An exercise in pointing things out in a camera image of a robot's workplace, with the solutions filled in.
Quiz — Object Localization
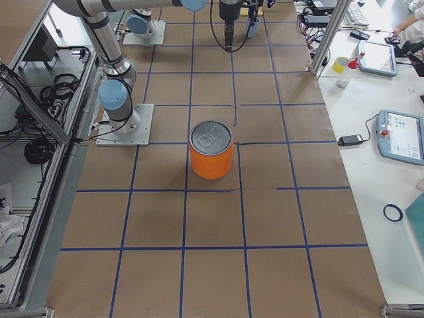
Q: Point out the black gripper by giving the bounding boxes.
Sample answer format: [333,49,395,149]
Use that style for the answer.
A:
[219,0,239,50]

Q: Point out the pale blue plastic cup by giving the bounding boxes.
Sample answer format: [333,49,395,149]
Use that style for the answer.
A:
[246,17,260,38]

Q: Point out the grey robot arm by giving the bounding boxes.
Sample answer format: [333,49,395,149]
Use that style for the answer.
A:
[127,9,156,40]
[54,1,207,136]

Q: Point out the yellow tape roll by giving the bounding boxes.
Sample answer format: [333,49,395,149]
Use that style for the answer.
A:
[332,56,349,74]

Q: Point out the white keyboard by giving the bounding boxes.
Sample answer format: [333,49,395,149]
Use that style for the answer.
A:
[345,2,369,29]

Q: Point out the black smartphone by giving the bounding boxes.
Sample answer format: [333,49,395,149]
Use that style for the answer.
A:
[349,29,370,40]

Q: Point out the large orange can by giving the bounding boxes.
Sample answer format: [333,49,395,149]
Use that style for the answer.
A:
[189,120,234,180]

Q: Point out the far teach pendant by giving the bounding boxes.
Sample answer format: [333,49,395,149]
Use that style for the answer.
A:
[357,40,398,77]

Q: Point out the teach pendant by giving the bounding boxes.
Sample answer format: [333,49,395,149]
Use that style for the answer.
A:
[357,40,398,77]
[376,109,423,166]

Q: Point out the black laptop power brick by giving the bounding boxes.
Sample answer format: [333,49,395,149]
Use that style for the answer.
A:
[337,134,364,147]

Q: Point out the near teach pendant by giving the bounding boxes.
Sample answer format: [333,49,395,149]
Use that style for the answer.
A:
[376,109,423,166]

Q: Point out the teal box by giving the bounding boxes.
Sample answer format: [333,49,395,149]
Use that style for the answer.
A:
[406,193,424,251]

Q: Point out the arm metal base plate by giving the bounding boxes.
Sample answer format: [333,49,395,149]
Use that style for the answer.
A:
[123,18,166,46]
[95,103,154,146]

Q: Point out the aluminium frame post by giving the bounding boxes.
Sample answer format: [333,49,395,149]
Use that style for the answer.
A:
[309,0,350,76]

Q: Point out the coiled black cables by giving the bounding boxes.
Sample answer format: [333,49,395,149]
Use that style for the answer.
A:
[39,73,79,117]

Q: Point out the aluminium side frame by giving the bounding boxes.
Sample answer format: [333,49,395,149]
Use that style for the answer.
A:
[1,1,98,313]

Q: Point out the blue tape ring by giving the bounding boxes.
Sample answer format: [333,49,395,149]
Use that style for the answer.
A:
[382,203,404,223]

